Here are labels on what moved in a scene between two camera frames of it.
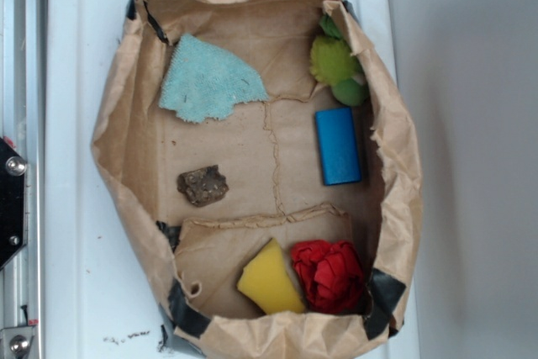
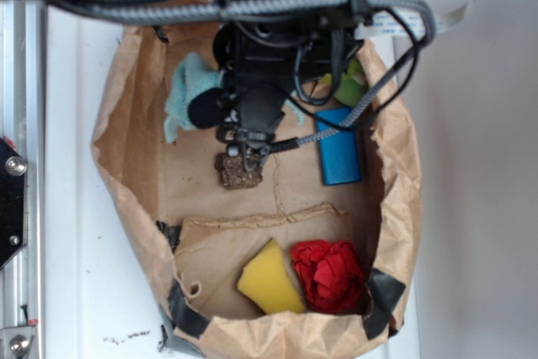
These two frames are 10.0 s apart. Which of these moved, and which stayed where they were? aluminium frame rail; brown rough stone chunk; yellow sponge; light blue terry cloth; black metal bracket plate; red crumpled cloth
Moved: light blue terry cloth; brown rough stone chunk
Stayed: red crumpled cloth; yellow sponge; black metal bracket plate; aluminium frame rail
